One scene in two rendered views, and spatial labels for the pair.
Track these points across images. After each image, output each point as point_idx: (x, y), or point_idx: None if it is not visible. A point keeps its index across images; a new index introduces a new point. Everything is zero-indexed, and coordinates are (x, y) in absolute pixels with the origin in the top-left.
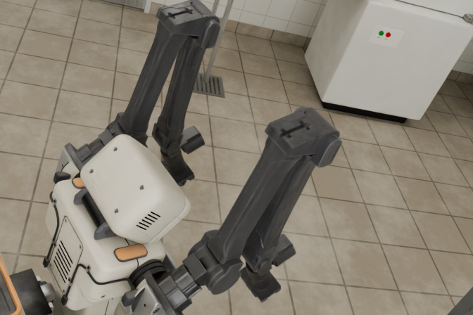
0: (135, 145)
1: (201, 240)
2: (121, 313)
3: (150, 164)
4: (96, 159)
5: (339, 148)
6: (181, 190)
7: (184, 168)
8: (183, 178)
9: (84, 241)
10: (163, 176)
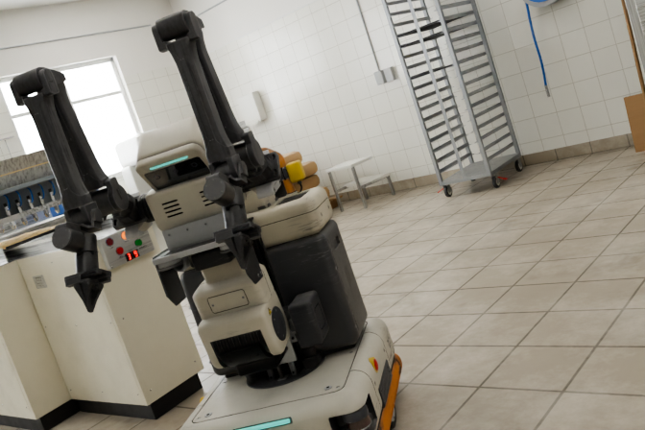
0: (180, 120)
1: (118, 183)
2: (203, 289)
3: (161, 128)
4: None
5: (11, 90)
6: (148, 159)
7: (225, 226)
8: None
9: None
10: (154, 138)
